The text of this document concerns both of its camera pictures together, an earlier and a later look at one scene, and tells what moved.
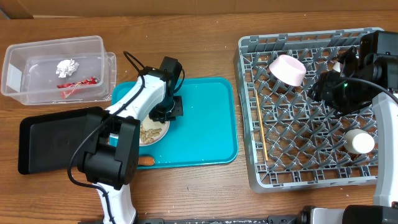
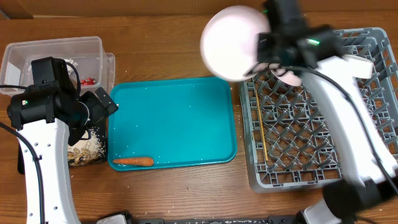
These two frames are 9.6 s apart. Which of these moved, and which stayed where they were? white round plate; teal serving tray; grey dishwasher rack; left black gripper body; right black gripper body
Moved: white round plate; right black gripper body; left black gripper body
Stayed: grey dishwasher rack; teal serving tray
